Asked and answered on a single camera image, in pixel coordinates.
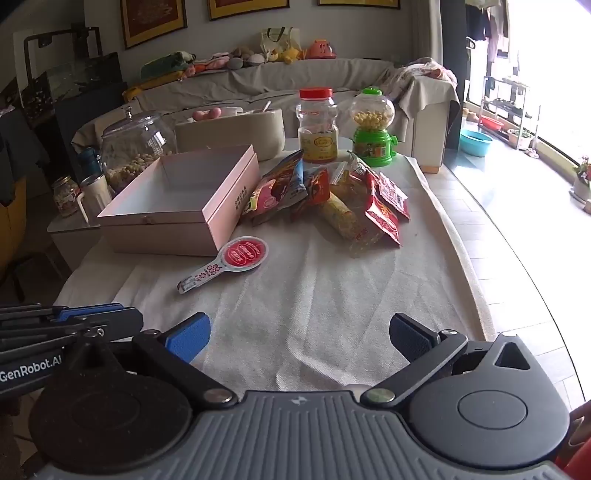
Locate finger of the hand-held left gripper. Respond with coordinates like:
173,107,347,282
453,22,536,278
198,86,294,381
0,302,145,331
0,322,108,354

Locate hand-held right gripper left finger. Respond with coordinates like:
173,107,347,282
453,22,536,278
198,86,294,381
60,312,238,409

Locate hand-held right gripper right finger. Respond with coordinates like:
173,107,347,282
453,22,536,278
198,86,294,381
360,313,546,409

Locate pink cardboard box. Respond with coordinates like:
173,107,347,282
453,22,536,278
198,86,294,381
97,144,260,258

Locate red round lollipop packet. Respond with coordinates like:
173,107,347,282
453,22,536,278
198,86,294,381
178,236,269,294

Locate clear yellow corn snack packet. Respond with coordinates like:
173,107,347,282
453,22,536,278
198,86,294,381
318,185,393,256

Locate red white snack packet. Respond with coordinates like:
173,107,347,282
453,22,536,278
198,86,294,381
376,171,411,222

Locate blue red snack packet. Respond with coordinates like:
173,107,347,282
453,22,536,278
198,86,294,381
242,150,308,223

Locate dark red snack packet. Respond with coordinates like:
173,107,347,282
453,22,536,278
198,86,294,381
291,166,331,219

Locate yellow green snack packet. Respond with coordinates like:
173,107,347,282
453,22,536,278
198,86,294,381
330,154,368,186

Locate white mug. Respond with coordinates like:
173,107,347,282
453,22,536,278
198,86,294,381
76,173,114,225

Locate white table cloth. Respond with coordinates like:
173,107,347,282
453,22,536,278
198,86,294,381
53,138,492,393

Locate small glass jar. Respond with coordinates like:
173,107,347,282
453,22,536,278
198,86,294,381
52,175,82,217

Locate yellow chair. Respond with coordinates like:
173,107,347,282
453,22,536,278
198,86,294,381
0,178,28,278

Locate large glass jar with nuts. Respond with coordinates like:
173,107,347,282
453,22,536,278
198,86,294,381
100,106,178,192

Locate dark cloth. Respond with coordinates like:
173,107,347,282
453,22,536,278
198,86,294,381
0,108,51,206

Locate green candy dispenser toy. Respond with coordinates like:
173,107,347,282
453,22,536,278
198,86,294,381
348,88,398,168

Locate beige rectangular container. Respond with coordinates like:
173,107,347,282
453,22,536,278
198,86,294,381
174,108,286,162

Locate teal plastic basin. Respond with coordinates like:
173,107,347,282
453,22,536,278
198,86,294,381
459,129,494,158

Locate yellow cushion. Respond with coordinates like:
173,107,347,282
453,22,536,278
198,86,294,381
122,71,185,103

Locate plastic jar with red lid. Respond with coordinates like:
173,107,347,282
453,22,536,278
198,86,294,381
295,88,339,164

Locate potted plant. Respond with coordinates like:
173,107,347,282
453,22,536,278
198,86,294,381
571,156,591,201

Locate glass fish tank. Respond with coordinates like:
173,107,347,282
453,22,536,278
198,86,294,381
14,27,124,127

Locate metal shoe rack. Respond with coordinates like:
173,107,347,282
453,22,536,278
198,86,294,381
479,74,541,151

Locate green plush toy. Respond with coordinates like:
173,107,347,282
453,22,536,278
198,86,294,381
141,51,197,80

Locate floral blanket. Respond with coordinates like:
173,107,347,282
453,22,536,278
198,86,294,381
392,58,458,91

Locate pink plush toy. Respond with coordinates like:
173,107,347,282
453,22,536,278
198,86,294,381
194,53,232,73

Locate grey covered sofa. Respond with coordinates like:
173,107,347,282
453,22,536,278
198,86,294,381
71,58,462,175

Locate grey plush toy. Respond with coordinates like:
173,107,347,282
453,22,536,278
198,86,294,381
228,46,267,68

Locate framed red painting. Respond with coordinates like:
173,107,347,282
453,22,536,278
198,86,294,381
318,0,402,10
207,0,291,21
120,0,188,49

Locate yellow plush toy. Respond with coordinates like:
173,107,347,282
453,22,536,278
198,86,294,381
267,46,308,65

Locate white tote bag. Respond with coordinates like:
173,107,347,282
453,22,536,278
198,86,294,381
261,27,301,56

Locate hanging clothes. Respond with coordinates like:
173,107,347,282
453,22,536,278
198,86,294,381
464,0,509,65

